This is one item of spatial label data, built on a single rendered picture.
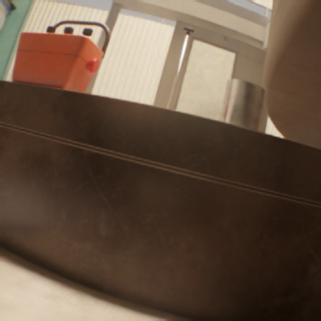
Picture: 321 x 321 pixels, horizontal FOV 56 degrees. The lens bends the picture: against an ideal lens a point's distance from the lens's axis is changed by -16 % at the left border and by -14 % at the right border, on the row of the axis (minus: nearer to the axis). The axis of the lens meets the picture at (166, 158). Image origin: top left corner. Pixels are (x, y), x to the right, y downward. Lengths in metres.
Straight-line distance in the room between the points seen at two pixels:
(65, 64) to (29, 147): 0.19
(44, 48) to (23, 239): 0.42
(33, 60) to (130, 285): 0.52
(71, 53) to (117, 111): 0.18
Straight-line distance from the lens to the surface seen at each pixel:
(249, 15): 4.25
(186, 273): 0.63
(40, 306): 0.57
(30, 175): 0.71
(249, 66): 4.17
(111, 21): 4.03
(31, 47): 0.78
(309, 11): 0.50
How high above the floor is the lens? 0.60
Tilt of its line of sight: 1 degrees up
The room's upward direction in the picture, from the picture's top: 14 degrees clockwise
